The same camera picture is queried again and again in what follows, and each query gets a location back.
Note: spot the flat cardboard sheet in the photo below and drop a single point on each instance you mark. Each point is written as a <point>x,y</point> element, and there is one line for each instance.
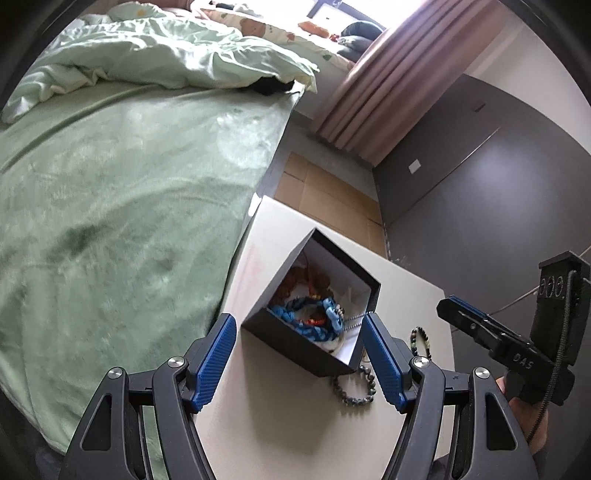
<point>323,198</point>

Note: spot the pink curtain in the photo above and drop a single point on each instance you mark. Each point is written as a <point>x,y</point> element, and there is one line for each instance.
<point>392,83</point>

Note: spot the person's right hand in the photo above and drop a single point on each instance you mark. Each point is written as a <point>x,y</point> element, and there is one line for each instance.
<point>528,422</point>

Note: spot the black cloth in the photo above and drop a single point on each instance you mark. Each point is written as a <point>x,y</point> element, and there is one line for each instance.
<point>272,86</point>

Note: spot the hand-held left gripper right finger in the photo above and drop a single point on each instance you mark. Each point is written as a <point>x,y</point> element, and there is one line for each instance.
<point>384,367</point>

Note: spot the orange plush toy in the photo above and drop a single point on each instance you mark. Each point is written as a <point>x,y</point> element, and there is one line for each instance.
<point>314,27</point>

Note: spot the white wall socket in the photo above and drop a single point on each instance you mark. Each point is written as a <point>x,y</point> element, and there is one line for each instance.
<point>414,166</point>

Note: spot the green fleece bed blanket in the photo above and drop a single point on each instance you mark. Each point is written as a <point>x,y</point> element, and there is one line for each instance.
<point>115,221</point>

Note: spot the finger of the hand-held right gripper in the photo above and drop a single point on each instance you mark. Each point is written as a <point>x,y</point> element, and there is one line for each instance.
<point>466,319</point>

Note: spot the dark grey cushion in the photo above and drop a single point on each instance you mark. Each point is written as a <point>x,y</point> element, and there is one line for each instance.
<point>360,41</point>

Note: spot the patterned cream pillow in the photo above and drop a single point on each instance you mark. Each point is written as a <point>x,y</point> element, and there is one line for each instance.
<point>272,32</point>

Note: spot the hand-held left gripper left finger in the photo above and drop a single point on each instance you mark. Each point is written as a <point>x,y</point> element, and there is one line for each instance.
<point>211,367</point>

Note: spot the black jewelry box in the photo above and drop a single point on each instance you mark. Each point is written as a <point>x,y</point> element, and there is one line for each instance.
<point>300,347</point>

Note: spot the pale green duvet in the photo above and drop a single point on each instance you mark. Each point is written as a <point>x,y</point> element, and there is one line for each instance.
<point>152,50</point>

